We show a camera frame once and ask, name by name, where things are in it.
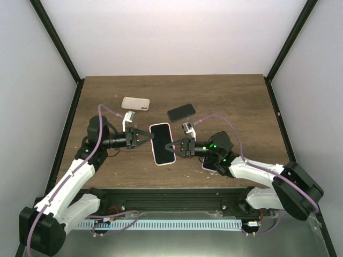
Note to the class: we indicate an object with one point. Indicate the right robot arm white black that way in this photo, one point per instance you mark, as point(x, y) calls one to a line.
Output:
point(286, 187)

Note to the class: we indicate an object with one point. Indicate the black aluminium frame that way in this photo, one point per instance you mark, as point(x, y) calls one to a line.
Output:
point(150, 200)

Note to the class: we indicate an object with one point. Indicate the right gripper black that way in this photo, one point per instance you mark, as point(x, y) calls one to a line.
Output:
point(187, 149)

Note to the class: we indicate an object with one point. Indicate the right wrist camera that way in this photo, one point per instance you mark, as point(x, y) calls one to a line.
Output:
point(189, 130)

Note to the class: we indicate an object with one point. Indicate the light blue slotted cable duct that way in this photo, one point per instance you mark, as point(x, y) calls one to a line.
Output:
point(213, 225)

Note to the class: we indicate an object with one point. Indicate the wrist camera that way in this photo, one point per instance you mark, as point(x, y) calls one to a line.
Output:
point(189, 130)
point(128, 118)

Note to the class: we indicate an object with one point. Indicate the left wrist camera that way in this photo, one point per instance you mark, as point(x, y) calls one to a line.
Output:
point(128, 118)

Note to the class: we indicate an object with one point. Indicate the pink phone case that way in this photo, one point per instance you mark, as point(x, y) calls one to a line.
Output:
point(163, 144)

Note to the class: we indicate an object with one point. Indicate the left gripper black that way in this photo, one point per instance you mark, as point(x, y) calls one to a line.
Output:
point(130, 131)

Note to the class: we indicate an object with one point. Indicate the beige phone case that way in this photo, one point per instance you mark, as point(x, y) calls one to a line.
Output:
point(133, 103)

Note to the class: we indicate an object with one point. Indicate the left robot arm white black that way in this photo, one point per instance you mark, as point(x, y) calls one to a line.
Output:
point(45, 227)

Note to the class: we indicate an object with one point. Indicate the metal front plate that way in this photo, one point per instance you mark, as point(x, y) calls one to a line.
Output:
point(289, 238)

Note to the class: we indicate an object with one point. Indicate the black phone blue edge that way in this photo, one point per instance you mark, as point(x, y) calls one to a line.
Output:
point(181, 112)

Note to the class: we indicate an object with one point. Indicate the lavender phone case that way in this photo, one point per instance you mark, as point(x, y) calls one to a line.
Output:
point(207, 167)

